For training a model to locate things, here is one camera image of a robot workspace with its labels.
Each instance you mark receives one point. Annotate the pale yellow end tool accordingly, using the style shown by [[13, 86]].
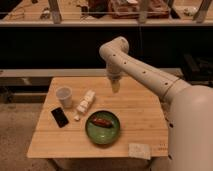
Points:
[[115, 86]]

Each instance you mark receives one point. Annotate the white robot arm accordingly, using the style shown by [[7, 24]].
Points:
[[190, 133]]

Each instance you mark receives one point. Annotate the white block stack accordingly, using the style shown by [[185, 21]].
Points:
[[86, 102]]

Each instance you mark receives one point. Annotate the brown sausage in bowl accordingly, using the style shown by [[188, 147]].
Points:
[[101, 122]]

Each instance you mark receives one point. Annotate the wooden table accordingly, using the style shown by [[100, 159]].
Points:
[[138, 109]]

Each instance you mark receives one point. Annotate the translucent plastic cup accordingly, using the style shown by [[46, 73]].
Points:
[[64, 95]]

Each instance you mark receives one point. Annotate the green bowl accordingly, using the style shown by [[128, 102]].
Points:
[[101, 135]]

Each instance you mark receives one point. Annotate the black smartphone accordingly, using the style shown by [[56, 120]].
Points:
[[60, 117]]

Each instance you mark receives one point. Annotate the beige sponge cloth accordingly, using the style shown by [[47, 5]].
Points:
[[142, 151]]

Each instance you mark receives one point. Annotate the red brown tray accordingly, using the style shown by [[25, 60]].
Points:
[[130, 9]]

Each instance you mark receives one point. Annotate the wooden shelf bench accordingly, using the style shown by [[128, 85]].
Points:
[[24, 12]]

